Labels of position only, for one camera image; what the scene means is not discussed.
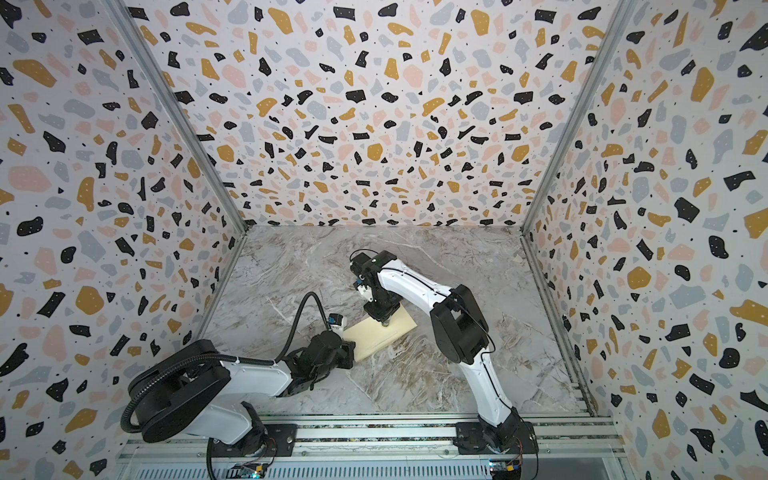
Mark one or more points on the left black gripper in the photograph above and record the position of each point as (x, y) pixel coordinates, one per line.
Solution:
(346, 349)

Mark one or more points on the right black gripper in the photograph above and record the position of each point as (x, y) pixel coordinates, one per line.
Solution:
(384, 308)

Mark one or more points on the cream envelope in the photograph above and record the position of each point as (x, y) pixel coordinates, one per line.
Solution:
(371, 336)

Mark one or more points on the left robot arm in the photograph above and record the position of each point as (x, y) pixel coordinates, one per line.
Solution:
(181, 394)

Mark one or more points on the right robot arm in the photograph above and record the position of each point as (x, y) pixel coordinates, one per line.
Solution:
(460, 331)

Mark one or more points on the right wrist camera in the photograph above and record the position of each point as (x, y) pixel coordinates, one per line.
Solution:
(363, 289)

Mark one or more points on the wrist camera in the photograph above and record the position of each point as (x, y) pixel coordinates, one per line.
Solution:
(363, 289)
(336, 323)

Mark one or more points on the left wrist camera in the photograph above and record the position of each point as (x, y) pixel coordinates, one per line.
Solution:
(336, 323)

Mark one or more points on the perforated grey cable tray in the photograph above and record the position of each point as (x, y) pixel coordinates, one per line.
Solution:
(360, 470)

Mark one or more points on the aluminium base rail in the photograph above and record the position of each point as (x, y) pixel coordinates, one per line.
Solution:
(399, 436)

